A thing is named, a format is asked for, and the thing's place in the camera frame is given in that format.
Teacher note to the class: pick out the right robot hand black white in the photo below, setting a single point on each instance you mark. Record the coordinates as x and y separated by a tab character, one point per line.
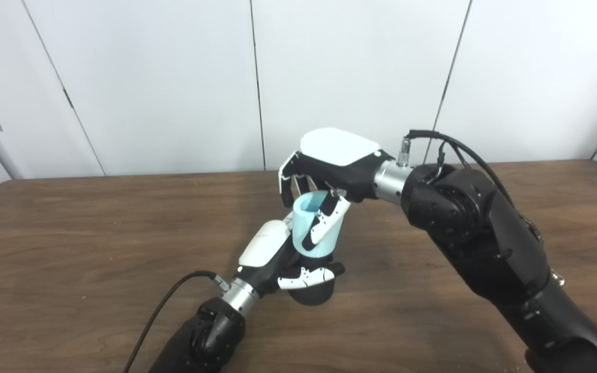
340	160

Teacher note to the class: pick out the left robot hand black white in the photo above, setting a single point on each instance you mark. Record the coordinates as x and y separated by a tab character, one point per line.
266	248

